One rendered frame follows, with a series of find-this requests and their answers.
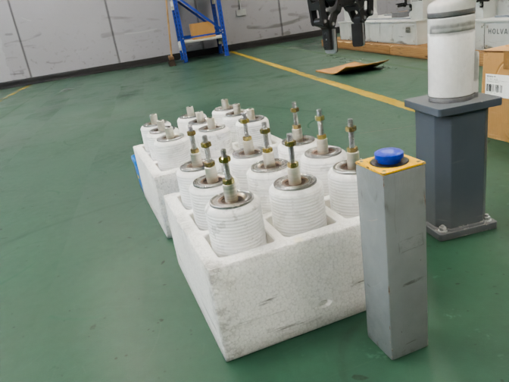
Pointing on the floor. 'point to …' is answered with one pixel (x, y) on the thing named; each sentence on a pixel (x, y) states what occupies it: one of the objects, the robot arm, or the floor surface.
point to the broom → (170, 40)
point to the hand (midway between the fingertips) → (345, 41)
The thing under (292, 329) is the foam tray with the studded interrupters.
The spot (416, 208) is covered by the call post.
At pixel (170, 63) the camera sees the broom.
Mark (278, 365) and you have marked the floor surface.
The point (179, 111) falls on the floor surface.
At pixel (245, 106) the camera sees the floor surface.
